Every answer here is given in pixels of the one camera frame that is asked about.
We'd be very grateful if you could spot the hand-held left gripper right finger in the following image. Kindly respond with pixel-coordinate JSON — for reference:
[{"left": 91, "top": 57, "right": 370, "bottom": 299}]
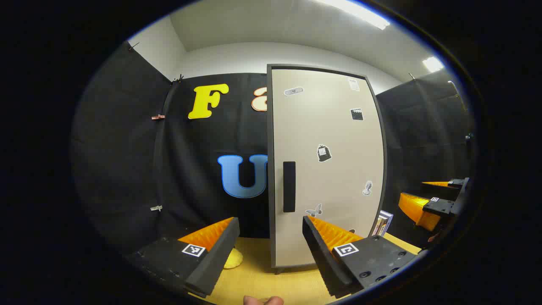
[{"left": 302, "top": 215, "right": 422, "bottom": 299}]

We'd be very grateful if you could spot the dark grey cabinet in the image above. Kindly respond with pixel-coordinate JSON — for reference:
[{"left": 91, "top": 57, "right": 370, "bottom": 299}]
[{"left": 266, "top": 64, "right": 388, "bottom": 275}]

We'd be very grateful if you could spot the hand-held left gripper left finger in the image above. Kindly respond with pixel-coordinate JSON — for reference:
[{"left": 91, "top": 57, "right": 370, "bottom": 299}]
[{"left": 127, "top": 217, "right": 241, "bottom": 298}]

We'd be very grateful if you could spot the long ceiling light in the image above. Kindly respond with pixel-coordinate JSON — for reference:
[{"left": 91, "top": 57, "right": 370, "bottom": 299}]
[{"left": 313, "top": 0, "right": 391, "bottom": 30}]

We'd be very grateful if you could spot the beige cabinet door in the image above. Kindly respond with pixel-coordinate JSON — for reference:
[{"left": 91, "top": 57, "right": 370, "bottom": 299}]
[{"left": 271, "top": 69, "right": 385, "bottom": 267}]

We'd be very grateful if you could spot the small ceiling light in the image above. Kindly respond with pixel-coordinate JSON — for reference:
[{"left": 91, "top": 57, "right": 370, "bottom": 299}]
[{"left": 422, "top": 56, "right": 445, "bottom": 73}]

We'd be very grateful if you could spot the black door handle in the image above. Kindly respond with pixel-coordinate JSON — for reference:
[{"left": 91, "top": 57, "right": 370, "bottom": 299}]
[{"left": 283, "top": 161, "right": 296, "bottom": 213}]

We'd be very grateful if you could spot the yellow round soft object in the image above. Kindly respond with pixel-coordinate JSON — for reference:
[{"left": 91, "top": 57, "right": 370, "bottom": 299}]
[{"left": 223, "top": 248, "right": 244, "bottom": 269}]

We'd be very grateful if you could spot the black backdrop cloth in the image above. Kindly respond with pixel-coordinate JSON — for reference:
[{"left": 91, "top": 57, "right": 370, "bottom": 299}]
[{"left": 70, "top": 40, "right": 475, "bottom": 255}]

